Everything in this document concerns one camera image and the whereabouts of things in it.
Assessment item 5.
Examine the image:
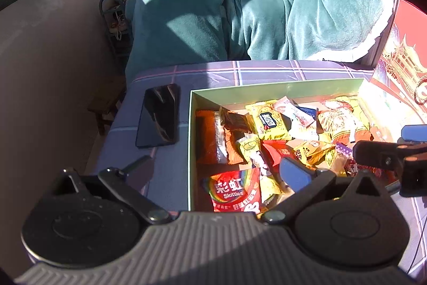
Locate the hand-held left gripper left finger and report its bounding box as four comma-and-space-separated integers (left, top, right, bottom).
43, 155, 173, 225

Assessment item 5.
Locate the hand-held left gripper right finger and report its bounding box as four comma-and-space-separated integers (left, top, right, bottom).
261, 157, 396, 225

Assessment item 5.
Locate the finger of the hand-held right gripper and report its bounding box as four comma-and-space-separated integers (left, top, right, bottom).
398, 125, 427, 143
353, 140, 406, 177

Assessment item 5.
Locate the red snack packet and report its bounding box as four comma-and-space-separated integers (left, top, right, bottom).
262, 139, 301, 169

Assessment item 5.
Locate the red floral candy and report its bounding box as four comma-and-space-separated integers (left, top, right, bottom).
346, 159, 364, 174

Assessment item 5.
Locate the orange-yellow cake packet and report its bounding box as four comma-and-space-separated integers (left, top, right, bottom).
293, 138, 336, 167

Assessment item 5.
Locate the yellow long bar packet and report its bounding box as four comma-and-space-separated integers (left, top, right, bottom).
319, 148, 348, 177

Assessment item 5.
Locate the yellow wave-patterned packet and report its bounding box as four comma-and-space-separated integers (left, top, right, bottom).
347, 96, 376, 132

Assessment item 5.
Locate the blue cracker packet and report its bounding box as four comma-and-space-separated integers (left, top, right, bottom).
290, 106, 321, 140

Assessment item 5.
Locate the orange striped snack packet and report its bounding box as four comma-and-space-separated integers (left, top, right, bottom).
316, 97, 373, 142

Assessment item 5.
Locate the small yellow-green packet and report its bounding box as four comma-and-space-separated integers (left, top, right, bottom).
236, 134, 291, 205

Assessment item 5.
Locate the yellow wafer packet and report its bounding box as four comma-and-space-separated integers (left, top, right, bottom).
245, 103, 293, 141

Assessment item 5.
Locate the pale pink snack packet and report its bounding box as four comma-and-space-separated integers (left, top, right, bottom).
271, 97, 316, 127

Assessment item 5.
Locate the red rainbow candy bag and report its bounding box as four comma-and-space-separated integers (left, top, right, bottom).
200, 168, 263, 214

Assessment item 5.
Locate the orange foil snack packet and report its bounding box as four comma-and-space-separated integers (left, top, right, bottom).
195, 109, 244, 166

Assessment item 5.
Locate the dark brown snack packet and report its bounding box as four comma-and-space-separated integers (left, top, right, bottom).
219, 106, 254, 134

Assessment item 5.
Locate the green cardboard box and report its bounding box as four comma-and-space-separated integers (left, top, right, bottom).
188, 78, 401, 213

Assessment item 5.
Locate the black smartphone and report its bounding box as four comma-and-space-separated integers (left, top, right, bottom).
135, 83, 181, 149

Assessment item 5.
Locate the red gift box lid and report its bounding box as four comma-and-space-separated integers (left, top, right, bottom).
370, 0, 427, 126

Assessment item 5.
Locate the wooden stool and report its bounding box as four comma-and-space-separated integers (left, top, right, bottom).
87, 76, 128, 135

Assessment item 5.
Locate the metal shoe rack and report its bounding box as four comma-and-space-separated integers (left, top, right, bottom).
99, 0, 134, 67

